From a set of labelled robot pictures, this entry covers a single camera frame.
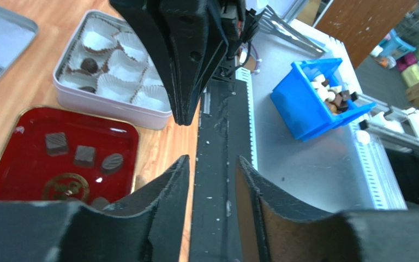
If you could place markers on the blue plastic bin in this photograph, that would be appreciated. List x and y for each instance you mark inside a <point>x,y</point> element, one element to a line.
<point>304,108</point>

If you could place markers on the silver tin with paper cups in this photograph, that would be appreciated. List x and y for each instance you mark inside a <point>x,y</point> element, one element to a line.
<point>127,83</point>

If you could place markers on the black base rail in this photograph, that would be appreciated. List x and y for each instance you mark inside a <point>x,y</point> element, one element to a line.
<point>224,134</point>

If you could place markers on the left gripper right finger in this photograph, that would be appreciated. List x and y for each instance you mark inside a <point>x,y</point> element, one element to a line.
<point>276,226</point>

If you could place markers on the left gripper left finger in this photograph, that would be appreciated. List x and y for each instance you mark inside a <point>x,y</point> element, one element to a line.
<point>146,225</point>

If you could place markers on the red lacquer tray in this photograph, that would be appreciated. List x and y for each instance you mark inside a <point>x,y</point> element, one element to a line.
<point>28,173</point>

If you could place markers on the dark chocolate piece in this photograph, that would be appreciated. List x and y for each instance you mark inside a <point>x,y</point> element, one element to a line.
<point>56,144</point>
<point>84,156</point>
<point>89,65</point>
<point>89,89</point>
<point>112,163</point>
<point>99,203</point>

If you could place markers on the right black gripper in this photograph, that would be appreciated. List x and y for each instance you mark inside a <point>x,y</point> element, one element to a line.
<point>187,40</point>

